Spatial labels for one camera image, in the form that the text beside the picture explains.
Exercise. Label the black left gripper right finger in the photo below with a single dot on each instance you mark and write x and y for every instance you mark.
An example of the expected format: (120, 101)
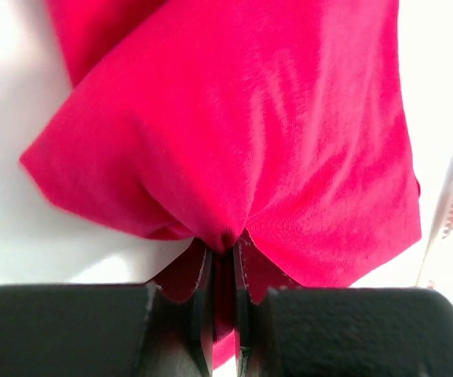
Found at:
(285, 329)

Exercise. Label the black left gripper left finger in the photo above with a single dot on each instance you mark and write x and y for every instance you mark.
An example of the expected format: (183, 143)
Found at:
(162, 327)

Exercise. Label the crimson pink t shirt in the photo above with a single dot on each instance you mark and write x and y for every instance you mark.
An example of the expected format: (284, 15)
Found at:
(278, 120)

